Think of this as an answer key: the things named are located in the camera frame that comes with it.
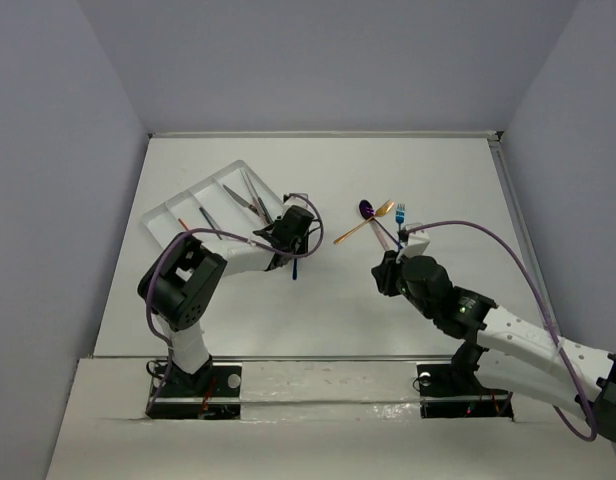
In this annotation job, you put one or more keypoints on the gold spoon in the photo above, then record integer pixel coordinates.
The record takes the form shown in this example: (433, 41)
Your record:
(380, 212)

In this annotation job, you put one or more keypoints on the white cutlery tray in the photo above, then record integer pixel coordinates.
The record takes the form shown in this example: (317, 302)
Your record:
(161, 222)

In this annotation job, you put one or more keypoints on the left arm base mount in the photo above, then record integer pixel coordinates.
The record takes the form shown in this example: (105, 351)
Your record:
(212, 394)

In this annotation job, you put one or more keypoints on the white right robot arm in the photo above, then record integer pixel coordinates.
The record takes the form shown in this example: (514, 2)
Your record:
(501, 351)

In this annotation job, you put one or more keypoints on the orange chopstick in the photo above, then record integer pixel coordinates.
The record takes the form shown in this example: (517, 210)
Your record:
(183, 224)

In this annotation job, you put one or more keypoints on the purple spoon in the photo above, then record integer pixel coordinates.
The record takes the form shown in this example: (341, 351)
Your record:
(366, 210)

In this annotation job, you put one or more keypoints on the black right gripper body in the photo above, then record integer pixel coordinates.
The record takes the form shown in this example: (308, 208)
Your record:
(393, 281)

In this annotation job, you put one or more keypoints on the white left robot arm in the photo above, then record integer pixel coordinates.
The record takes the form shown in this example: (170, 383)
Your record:
(179, 285)

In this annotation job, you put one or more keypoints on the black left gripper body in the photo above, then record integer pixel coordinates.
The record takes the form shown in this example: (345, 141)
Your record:
(270, 236)

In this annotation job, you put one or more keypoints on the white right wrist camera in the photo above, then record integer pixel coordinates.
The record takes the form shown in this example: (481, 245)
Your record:
(414, 241)

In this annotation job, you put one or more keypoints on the dark handled knife in tray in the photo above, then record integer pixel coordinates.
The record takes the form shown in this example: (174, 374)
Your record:
(249, 205)

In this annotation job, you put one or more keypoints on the dark grey chopstick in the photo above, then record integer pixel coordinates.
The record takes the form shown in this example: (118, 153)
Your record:
(212, 224)

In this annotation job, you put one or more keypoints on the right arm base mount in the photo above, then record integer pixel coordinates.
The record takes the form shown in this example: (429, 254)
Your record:
(445, 396)

